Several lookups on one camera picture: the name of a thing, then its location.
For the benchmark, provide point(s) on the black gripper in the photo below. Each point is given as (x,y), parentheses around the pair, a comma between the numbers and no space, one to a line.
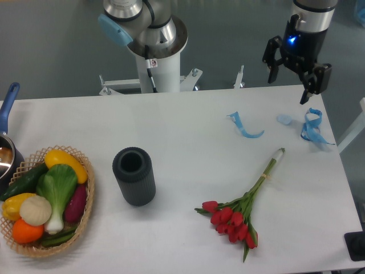
(299,52)

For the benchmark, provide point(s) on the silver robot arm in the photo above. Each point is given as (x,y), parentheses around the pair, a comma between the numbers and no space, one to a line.
(314,16)

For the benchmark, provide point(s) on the light blue cap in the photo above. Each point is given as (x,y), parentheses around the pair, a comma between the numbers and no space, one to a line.
(284,119)

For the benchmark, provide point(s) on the blue tangled ribbon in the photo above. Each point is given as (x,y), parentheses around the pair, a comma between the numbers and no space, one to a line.
(311,131)

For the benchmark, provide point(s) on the blue curled ribbon strip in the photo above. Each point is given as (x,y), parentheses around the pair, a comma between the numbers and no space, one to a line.
(235,117)

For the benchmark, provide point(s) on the red tulip bouquet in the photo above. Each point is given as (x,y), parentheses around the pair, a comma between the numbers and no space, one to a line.
(233,218)

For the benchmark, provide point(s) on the black device at edge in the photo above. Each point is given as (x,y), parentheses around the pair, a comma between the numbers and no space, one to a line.
(355,245)

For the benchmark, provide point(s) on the dark grey ribbed vase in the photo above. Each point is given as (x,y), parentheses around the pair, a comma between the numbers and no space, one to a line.
(132,168)

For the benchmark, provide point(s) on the purple sweet potato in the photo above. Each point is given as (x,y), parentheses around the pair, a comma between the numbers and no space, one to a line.
(76,206)

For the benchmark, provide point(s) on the green bok choy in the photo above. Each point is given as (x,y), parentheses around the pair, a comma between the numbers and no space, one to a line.
(57,186)

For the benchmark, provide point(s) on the woven wicker basket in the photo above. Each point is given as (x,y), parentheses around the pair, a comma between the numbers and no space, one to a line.
(35,249)

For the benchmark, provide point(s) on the green cucumber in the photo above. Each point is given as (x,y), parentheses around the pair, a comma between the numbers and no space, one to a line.
(26,183)

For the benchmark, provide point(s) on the white garlic bulb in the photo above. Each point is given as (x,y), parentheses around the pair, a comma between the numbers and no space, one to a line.
(35,210)

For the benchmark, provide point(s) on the green pea pod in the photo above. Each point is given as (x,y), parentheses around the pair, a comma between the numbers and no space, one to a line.
(59,238)

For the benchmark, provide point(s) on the yellow bell pepper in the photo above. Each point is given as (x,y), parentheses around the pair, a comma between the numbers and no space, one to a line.
(11,206)

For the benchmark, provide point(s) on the orange fruit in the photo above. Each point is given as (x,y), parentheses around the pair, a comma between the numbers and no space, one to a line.
(23,233)

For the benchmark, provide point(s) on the white frame at right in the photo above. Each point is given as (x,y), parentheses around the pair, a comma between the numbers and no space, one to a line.
(355,128)

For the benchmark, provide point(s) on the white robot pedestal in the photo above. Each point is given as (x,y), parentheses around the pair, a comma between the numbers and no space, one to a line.
(157,55)

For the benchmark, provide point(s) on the blue handled saucepan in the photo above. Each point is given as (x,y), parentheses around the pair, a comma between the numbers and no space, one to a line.
(11,158)

